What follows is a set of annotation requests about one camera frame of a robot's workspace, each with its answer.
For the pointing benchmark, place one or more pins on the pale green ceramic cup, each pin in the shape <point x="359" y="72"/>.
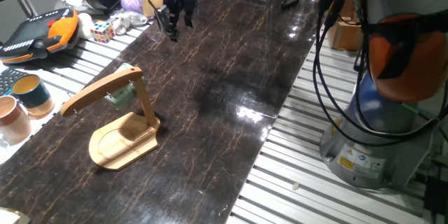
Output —
<point x="120" y="98"/>

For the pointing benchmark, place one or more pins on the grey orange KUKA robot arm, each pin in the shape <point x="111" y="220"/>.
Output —
<point x="378" y="112"/>

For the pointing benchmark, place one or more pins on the yellow beige cup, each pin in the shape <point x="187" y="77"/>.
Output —
<point x="152" y="7"/>

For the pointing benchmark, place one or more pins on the wooden cup rack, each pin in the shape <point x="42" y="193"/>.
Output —
<point x="122" y="140"/>

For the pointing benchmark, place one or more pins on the crumpled white plastic bag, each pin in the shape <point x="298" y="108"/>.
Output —
<point x="127" y="21"/>

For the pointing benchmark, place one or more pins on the Rubik's cube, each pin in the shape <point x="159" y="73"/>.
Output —
<point x="102" y="32"/>

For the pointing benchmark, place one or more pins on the white round object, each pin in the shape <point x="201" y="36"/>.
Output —
<point x="85" y="26"/>

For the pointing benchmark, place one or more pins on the dark marble pattern mat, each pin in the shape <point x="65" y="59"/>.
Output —
<point x="217" y="112"/>

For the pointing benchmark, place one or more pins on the black orange teach pendant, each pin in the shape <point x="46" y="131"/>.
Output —
<point x="31" y="38"/>

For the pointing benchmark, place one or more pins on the dark teal mug yellow inside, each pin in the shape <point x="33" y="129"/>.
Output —
<point x="33" y="94"/>

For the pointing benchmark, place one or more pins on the open cardboard box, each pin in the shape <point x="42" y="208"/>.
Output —
<point x="344" y="33"/>

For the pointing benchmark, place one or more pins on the black computer keyboard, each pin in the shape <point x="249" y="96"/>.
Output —
<point x="8" y="78"/>

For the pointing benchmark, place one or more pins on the pink brown ceramic mug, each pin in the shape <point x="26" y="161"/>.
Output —
<point x="14" y="122"/>

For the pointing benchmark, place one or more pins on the small white scrap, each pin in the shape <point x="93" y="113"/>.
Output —
<point x="296" y="185"/>

